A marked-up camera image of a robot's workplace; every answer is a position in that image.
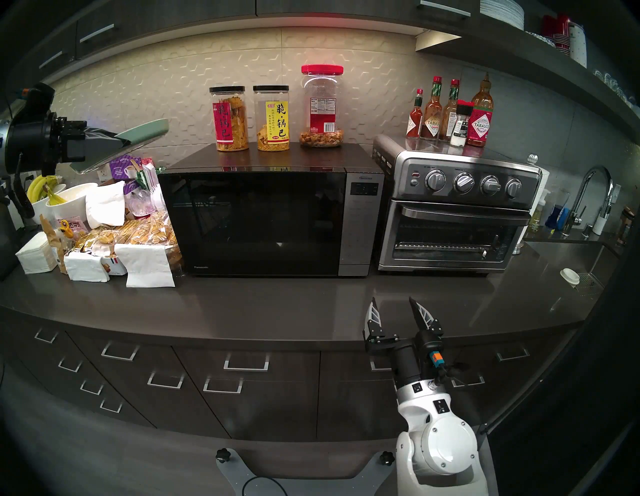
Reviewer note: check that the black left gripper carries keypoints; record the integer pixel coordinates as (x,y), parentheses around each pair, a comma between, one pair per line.
(35,140)

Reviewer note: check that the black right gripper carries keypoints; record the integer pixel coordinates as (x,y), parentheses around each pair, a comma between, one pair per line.
(405,366)

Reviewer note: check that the light green plate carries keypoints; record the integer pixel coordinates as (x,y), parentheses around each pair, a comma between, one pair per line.
(150,129)

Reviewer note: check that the black microwave oven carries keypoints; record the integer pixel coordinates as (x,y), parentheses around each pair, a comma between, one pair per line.
(250,225)

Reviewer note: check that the white plate stack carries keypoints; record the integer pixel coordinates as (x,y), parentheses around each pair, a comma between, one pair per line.
(502,12)

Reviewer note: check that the purple snack bag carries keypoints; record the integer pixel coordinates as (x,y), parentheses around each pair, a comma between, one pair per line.
(122,172)

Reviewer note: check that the green red tea packets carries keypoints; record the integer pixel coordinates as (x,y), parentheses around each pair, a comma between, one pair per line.
(147,175)

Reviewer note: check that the white paper bag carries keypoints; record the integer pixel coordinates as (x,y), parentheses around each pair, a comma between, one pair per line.
(106,205)

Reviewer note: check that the large white bowl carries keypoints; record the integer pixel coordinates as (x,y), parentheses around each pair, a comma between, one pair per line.
(75,200)

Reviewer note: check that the clear pink plastic bag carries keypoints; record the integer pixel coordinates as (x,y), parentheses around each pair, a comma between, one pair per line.
(140,205)

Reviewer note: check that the yellow banana bunch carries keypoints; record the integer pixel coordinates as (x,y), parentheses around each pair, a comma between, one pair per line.
(40,185)

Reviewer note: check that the pink snack packet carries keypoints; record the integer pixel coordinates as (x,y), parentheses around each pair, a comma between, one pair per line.
(77,226)

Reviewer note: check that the stainless steel toaster oven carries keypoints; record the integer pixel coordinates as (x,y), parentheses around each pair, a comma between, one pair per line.
(450,235)

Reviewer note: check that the wrapped pastries pile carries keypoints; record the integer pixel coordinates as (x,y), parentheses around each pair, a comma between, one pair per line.
(145,230)

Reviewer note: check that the bananas in white bowl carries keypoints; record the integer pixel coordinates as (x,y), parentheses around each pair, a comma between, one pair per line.
(35,214)

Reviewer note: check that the brown snack packet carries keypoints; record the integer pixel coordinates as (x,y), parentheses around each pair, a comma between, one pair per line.
(52,240)

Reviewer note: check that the snack jar pink label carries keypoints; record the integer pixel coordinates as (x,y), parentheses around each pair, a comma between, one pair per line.
(229,125)

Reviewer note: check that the white box French flag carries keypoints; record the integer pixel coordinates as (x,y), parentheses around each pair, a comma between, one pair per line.
(116,266)

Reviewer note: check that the small white draped napkin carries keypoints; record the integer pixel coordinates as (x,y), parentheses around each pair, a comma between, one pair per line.
(85,267)

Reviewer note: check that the black base knob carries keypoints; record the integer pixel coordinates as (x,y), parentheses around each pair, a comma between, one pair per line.
(223,455)
(386,458)

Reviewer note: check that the white napkin stack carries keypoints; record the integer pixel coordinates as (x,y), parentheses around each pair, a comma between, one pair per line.
(35,255)

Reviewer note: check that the large white draped napkin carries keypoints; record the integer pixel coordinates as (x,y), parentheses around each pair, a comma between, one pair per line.
(150,270)

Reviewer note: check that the dark upper cabinet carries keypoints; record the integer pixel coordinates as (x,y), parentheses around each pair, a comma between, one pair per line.
(175,15)

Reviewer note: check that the black countertop appliance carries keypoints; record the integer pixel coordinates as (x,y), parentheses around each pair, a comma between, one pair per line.
(7,245)

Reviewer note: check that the dark lower drawer cabinet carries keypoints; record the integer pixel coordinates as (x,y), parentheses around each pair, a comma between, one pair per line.
(280,405)

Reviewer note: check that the snack jar yellow label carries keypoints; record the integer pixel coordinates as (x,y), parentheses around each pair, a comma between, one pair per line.
(271,125)

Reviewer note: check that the clear dish soap bottle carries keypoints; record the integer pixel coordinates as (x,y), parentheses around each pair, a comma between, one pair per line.
(536,220)

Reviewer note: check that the small white sink cup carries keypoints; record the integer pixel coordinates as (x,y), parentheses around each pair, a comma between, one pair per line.
(570,276)

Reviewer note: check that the stainless steel sink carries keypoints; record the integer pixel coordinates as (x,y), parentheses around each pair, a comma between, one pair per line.
(565,255)

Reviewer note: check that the small red hot sauce bottle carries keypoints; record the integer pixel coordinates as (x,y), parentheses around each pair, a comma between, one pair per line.
(414,125)

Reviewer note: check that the white paper towel roll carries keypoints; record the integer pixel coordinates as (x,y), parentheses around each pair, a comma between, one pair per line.
(544,180)

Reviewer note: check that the brown sauce bottle Tabasco label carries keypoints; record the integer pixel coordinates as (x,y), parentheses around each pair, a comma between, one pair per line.
(431,122)

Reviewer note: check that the silver towel holder knob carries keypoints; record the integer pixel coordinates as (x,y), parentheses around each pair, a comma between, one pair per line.
(532,159)

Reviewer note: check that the large orange Tabasco bottle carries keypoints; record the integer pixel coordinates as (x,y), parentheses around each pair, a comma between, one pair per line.
(480,125)

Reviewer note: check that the clear jar red lid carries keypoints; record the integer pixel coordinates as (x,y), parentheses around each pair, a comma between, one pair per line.
(321,115)

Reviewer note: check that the brown bottle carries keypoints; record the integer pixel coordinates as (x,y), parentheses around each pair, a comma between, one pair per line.
(625,225)

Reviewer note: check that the chrome kitchen faucet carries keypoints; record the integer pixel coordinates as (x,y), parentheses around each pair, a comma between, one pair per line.
(598,169)

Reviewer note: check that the red cup stack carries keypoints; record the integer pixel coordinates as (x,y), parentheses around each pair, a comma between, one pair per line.
(561,35)

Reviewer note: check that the white cup stack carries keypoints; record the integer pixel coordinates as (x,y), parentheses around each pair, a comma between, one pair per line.
(579,45)

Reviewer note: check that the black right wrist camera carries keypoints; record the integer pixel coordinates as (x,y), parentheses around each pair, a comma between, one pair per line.
(431,343)

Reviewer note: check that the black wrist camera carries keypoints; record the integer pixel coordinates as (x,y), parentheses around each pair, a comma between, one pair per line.
(40,97)
(431,343)

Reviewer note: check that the white wall outlet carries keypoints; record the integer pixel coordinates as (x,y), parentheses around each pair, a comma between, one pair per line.
(616,195)
(104,176)

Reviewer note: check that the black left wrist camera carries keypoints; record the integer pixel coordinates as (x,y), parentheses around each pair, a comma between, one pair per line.
(40,97)

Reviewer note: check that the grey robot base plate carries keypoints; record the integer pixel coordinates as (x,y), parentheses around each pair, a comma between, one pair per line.
(350,482)

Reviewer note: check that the dark wall shelf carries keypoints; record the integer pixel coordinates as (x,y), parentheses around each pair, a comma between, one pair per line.
(525,60)

